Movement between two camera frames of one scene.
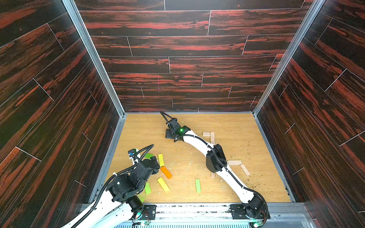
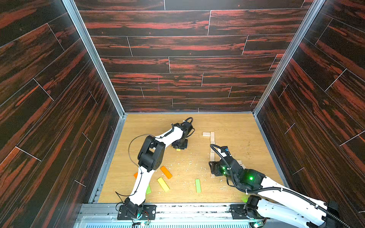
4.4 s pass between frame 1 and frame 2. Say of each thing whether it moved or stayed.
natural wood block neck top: stayed
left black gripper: moved
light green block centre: stayed
